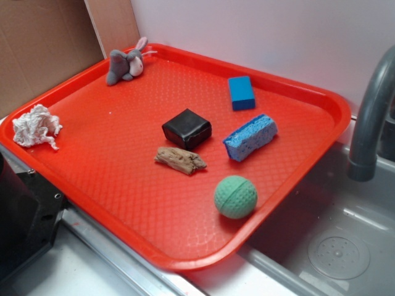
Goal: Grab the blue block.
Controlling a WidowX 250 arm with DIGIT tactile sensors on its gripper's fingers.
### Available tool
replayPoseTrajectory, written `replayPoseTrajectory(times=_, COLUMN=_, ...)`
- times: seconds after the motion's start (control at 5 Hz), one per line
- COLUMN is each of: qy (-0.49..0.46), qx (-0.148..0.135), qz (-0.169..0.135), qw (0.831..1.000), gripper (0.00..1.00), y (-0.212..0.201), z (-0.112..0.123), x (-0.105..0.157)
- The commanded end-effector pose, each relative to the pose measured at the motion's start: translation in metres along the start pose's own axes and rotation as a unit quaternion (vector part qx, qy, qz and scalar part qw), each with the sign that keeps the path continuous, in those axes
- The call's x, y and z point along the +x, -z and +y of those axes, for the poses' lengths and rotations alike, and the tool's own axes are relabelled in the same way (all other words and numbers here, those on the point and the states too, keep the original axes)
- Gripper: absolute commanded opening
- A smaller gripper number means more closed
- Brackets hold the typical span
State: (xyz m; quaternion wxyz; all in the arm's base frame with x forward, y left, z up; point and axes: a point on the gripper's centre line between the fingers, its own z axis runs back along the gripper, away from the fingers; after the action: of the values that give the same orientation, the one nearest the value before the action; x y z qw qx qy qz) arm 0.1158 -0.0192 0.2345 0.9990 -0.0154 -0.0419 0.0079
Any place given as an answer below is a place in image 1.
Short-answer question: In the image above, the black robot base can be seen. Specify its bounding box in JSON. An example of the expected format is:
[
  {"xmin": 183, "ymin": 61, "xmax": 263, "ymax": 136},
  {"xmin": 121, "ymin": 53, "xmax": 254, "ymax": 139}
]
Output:
[{"xmin": 1, "ymin": 156, "xmax": 65, "ymax": 283}]

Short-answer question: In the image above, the black square block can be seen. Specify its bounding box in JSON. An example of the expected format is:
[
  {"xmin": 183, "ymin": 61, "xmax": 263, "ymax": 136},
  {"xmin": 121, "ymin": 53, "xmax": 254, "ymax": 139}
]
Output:
[{"xmin": 162, "ymin": 109, "xmax": 212, "ymax": 150}]

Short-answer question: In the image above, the blue wooden block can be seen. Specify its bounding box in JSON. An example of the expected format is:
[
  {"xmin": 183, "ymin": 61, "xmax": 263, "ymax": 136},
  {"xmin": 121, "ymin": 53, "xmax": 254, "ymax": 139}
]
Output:
[{"xmin": 228, "ymin": 76, "xmax": 256, "ymax": 111}]

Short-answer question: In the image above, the brown driftwood piece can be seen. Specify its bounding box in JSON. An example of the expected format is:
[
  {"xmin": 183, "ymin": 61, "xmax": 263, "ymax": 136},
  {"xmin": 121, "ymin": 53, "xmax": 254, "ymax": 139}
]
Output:
[{"xmin": 154, "ymin": 147, "xmax": 207, "ymax": 175}]

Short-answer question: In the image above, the blue sponge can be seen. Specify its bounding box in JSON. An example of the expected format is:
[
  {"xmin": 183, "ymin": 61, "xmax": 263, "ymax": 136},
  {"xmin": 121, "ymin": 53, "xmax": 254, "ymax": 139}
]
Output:
[{"xmin": 223, "ymin": 114, "xmax": 278, "ymax": 162}]

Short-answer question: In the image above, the green dimpled ball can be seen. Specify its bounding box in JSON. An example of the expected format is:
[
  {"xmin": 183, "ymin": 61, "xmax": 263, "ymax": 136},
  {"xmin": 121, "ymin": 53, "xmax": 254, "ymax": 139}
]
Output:
[{"xmin": 214, "ymin": 175, "xmax": 258, "ymax": 220}]

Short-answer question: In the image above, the red plastic tray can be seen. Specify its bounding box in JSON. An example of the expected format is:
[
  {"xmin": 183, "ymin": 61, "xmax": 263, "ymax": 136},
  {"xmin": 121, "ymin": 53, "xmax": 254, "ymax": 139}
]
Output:
[{"xmin": 1, "ymin": 44, "xmax": 351, "ymax": 271}]

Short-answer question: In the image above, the grey plush bunny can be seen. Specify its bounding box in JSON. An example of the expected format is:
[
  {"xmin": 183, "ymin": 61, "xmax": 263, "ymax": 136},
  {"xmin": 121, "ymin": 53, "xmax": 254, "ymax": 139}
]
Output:
[{"xmin": 106, "ymin": 37, "xmax": 157, "ymax": 86}]

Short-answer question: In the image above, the grey plastic sink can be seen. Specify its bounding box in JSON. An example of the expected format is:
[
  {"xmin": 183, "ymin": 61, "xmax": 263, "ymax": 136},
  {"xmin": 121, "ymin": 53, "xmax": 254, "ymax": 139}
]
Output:
[{"xmin": 239, "ymin": 144, "xmax": 394, "ymax": 295}]

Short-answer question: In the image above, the white crumpled cloth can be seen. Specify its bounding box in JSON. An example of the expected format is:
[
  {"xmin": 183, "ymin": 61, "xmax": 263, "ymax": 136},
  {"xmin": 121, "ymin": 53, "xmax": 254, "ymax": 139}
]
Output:
[{"xmin": 12, "ymin": 104, "xmax": 63, "ymax": 150}]

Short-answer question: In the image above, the brown cardboard panel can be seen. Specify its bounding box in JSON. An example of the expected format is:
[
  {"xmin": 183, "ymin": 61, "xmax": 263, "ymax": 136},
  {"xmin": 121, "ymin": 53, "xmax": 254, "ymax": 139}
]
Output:
[{"xmin": 1, "ymin": 1, "xmax": 139, "ymax": 117}]

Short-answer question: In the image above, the grey faucet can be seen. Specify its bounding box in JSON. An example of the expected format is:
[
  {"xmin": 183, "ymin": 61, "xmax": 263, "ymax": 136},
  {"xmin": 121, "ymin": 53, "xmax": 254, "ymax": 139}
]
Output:
[{"xmin": 347, "ymin": 47, "xmax": 394, "ymax": 182}]

